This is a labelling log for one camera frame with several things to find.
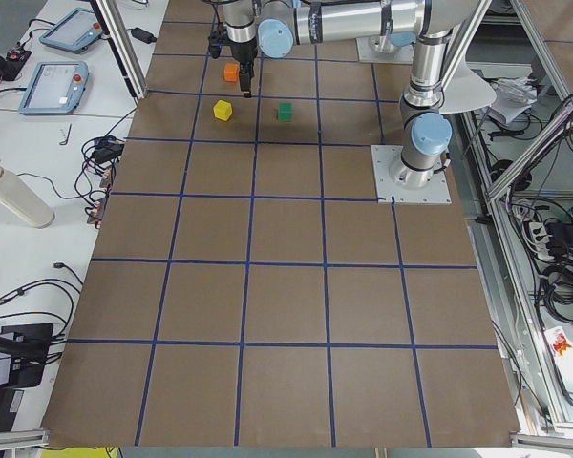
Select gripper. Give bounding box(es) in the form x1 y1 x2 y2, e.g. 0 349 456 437
231 38 258 98

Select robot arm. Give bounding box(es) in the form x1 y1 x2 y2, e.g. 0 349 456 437
257 1 490 190
208 1 258 98

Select orange block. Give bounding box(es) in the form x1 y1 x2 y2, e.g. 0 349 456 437
223 63 240 83

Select yellow block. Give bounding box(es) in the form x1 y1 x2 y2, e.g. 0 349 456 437
213 99 233 122

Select green block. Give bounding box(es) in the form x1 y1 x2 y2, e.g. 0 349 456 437
277 101 293 122

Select black power adapter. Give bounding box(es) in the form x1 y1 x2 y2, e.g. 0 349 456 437
130 27 157 44

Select upper teach pendant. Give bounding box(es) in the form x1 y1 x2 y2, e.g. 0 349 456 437
39 8 103 53

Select teach pendant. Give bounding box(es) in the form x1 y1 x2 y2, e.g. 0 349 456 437
18 61 89 115
39 8 103 53

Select lower teach pendant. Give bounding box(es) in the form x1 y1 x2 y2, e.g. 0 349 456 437
18 61 89 115

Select hex key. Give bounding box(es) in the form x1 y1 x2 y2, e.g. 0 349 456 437
58 123 73 146

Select white chair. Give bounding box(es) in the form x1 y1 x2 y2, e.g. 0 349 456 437
439 57 496 115

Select white bottle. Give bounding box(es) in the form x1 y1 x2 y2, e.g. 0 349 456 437
0 160 55 228

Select white power strip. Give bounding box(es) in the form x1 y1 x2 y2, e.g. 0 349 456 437
522 220 554 262

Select black monitor stand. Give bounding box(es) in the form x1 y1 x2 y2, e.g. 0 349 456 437
0 323 53 388

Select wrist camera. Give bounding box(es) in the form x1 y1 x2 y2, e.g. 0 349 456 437
207 29 227 59

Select aluminium frame post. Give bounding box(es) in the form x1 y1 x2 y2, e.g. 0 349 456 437
90 0 147 100

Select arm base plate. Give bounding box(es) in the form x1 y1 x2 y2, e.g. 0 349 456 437
371 145 452 205
356 36 414 65

